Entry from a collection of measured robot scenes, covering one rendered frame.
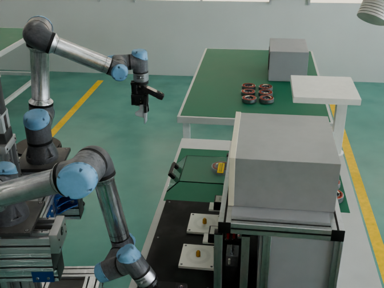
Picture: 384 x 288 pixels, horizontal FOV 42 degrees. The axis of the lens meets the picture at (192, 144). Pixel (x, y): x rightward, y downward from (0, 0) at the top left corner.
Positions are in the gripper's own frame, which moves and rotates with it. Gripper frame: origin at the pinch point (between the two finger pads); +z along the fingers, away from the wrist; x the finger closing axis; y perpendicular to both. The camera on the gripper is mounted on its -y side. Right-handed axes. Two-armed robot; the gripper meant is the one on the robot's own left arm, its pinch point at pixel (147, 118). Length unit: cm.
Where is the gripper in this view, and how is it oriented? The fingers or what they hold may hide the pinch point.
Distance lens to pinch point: 255.1
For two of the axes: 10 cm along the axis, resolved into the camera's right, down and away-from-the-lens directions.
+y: -10.0, 0.1, 0.0
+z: 0.1, 9.0, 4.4
